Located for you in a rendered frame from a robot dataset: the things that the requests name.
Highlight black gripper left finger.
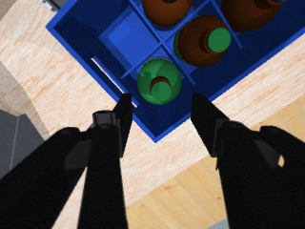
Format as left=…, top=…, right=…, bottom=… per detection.
left=0, top=94, right=132, bottom=229

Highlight blue crate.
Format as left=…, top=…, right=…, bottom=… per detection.
left=69, top=0, right=305, bottom=127

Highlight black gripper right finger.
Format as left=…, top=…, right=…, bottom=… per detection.
left=191, top=93, right=305, bottom=229

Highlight brown bottle with green cap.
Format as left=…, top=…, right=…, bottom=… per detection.
left=173, top=14, right=231, bottom=68

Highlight green labeled bottle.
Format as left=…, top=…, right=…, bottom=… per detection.
left=137, top=57, right=182, bottom=105

